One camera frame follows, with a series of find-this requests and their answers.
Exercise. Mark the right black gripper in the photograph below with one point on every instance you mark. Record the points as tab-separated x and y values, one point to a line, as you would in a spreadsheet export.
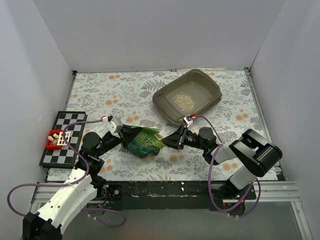
179	137

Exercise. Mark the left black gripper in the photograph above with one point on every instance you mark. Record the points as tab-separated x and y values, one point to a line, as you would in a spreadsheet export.
124	136

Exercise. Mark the green litter bag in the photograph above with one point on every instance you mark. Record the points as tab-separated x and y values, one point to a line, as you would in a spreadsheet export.
147	143

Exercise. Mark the grey litter box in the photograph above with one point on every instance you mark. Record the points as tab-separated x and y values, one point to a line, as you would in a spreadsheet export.
192	93

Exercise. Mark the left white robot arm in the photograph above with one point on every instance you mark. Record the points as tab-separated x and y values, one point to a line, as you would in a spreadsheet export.
82	185

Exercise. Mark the pile of litter grains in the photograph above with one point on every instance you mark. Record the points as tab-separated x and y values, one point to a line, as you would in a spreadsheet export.
184	102

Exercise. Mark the black white checkerboard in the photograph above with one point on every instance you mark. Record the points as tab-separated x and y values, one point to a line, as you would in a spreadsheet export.
65	158

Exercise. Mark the red tray with pieces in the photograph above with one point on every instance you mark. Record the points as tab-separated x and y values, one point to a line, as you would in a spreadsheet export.
55	140

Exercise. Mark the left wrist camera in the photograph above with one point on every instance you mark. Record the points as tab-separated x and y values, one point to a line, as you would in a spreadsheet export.
114	125

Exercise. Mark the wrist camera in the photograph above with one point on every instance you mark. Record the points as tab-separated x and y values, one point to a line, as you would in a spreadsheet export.
189	119
114	125

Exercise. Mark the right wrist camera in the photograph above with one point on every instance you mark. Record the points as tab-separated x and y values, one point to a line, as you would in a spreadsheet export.
189	119

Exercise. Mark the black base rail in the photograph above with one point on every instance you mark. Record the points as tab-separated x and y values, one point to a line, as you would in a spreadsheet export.
162	195

